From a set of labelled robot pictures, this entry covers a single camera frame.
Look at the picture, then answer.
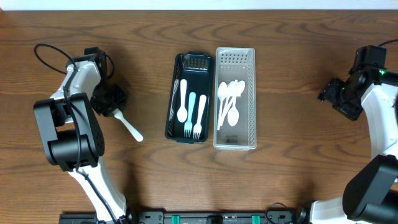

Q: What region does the white plastic fork underneath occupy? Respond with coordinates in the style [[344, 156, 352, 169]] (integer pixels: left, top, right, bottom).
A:
[[112, 108, 144, 142]]

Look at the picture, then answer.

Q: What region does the white spoon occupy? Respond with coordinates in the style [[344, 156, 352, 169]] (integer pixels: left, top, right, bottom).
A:
[[177, 79, 188, 123], [220, 80, 236, 127], [225, 80, 246, 117]]

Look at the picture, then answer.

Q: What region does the mint green plastic fork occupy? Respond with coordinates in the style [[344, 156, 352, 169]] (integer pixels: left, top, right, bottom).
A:
[[184, 92, 197, 138]]

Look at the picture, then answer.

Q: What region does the white plastic fork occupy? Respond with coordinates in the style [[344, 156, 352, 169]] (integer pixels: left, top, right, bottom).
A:
[[193, 95, 207, 140]]

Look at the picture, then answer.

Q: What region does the white spoon bowl down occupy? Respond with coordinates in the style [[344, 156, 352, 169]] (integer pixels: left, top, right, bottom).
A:
[[228, 96, 239, 127]]

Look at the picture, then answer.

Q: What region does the white spoon bowl up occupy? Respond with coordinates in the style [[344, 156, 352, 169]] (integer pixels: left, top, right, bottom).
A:
[[218, 82, 228, 129]]

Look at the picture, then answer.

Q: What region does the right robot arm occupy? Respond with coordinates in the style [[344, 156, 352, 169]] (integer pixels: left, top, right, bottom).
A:
[[301, 68, 397, 223]]

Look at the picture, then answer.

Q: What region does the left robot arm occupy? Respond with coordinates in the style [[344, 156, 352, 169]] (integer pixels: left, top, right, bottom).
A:
[[34, 58, 129, 223]]

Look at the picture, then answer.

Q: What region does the black plastic basket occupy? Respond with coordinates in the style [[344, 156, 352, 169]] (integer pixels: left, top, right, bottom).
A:
[[165, 52, 214, 144]]

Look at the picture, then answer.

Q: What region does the clear plastic basket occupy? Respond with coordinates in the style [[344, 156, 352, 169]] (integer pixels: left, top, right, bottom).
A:
[[213, 47, 257, 151]]

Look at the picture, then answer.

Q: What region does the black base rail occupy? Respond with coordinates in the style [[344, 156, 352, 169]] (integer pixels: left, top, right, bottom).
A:
[[58, 210, 312, 224]]

